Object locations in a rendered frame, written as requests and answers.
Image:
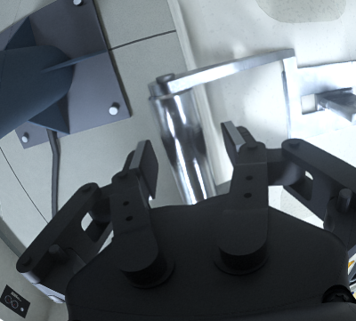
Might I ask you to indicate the silver hasp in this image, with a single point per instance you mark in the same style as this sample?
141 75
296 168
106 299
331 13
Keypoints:
320 78

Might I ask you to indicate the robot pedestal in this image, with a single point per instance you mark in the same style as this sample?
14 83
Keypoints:
74 39

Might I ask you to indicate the black instrument panel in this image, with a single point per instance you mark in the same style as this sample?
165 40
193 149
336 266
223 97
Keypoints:
13 300

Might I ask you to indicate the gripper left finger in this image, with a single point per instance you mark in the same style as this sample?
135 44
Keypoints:
135 232

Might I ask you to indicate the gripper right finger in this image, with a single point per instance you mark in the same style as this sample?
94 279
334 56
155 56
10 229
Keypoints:
249 202

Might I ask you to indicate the white seat locker lid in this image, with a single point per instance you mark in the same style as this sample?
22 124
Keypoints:
231 18

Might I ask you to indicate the silver turnbutton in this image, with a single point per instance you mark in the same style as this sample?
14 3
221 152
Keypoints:
335 101

